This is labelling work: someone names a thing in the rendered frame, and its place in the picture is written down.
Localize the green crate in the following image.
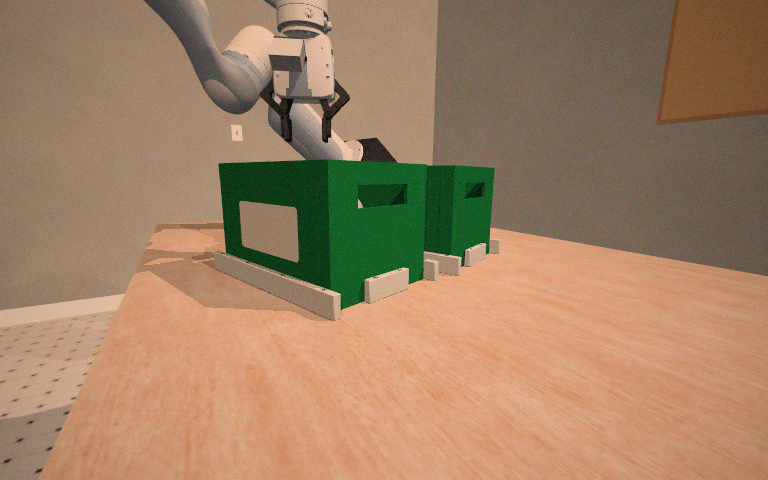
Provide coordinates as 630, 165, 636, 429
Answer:
424, 165, 495, 267
218, 159, 427, 310

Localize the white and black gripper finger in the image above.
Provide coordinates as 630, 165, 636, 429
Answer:
260, 78, 294, 142
319, 78, 350, 143

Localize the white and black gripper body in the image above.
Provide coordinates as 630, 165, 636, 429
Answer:
273, 26, 336, 104

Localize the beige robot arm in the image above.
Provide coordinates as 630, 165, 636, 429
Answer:
144, 0, 363, 161

